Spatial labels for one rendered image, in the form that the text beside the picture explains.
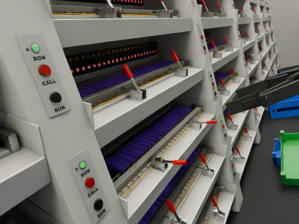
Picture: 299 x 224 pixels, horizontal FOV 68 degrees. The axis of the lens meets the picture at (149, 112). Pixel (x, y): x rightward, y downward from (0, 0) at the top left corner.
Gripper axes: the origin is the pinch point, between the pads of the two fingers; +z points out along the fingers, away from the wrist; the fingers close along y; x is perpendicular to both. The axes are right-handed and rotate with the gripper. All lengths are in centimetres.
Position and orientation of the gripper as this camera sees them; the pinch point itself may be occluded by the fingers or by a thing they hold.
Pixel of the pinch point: (241, 98)
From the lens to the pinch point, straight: 58.1
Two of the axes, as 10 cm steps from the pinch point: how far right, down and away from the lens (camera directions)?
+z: -7.3, 3.1, 6.1
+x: -4.5, -8.9, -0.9
